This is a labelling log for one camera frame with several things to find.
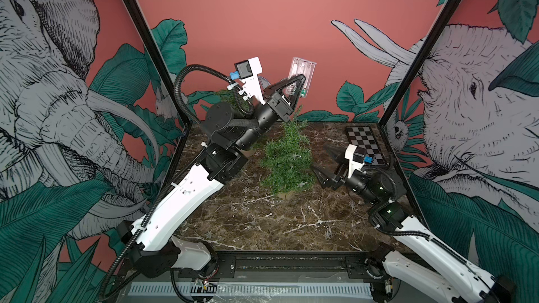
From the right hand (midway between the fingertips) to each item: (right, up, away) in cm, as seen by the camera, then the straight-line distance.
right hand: (316, 156), depth 61 cm
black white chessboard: (+36, +7, +51) cm, 62 cm away
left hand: (-6, +18, -19) cm, 27 cm away
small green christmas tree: (-8, -4, +15) cm, 18 cm away
